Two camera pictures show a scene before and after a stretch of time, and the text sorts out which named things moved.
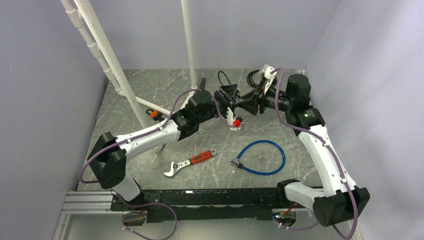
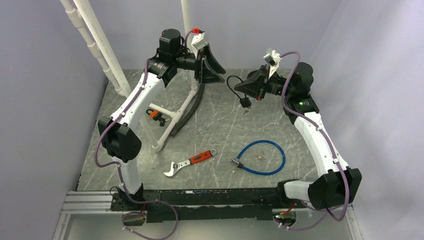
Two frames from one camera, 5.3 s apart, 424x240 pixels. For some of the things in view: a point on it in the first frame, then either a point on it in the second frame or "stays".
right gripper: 251,101 to 257,84
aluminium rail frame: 91,202 stays
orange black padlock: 155,114 stays
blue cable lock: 237,162 stays
